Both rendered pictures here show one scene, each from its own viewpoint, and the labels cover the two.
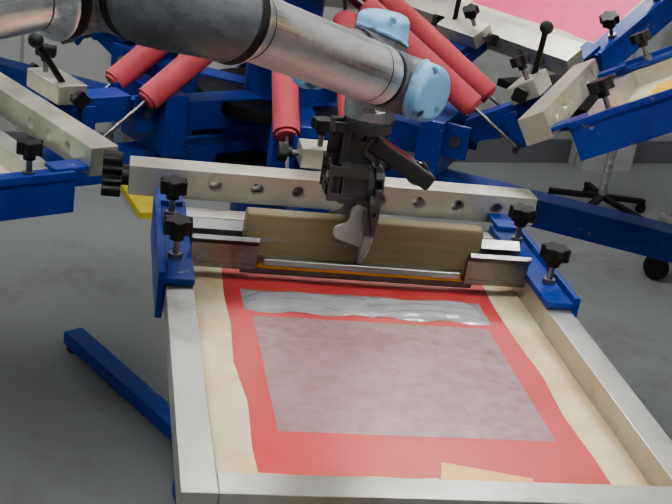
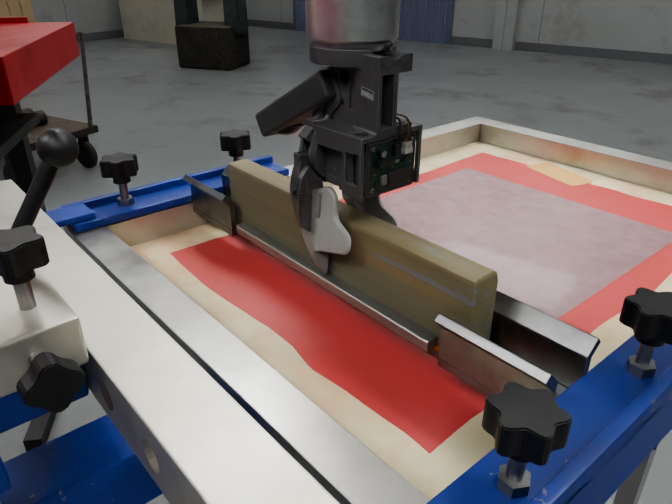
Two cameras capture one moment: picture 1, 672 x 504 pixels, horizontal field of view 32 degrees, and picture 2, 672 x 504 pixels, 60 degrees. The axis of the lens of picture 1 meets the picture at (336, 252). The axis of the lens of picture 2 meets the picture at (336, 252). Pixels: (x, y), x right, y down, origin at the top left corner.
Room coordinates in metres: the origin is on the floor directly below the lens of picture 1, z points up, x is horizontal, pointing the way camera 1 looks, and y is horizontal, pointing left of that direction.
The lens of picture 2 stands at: (1.88, 0.42, 1.28)
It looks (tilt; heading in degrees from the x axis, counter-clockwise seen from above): 27 degrees down; 242
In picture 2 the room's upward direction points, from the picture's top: straight up
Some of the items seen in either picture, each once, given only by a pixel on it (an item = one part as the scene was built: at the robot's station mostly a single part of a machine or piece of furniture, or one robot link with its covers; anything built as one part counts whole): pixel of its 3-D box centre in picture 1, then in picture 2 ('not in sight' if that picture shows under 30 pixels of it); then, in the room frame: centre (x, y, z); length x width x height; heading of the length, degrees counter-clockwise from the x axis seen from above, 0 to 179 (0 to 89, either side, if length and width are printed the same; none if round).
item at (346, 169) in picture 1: (356, 159); (357, 119); (1.63, -0.01, 1.15); 0.09 x 0.08 x 0.12; 103
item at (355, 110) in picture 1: (370, 106); (355, 16); (1.63, -0.02, 1.23); 0.08 x 0.08 x 0.05
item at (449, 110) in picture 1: (289, 104); not in sight; (2.46, 0.15, 0.99); 0.82 x 0.79 x 0.12; 13
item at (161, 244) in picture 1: (171, 252); (576, 449); (1.60, 0.24, 0.97); 0.30 x 0.05 x 0.07; 13
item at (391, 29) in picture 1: (377, 52); not in sight; (1.63, -0.01, 1.31); 0.09 x 0.08 x 0.11; 140
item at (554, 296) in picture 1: (528, 276); (187, 206); (1.72, -0.30, 0.97); 0.30 x 0.05 x 0.07; 13
